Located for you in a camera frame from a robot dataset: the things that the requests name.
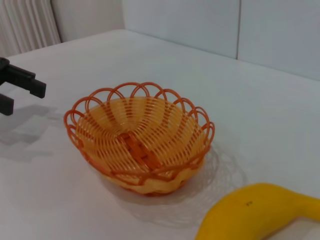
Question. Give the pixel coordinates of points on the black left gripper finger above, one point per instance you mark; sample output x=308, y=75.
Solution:
x=25, y=80
x=6, y=105

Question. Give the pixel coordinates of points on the yellow banana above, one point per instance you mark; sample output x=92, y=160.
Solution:
x=237, y=212

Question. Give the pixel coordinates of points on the orange woven plastic basket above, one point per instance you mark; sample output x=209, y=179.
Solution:
x=150, y=130

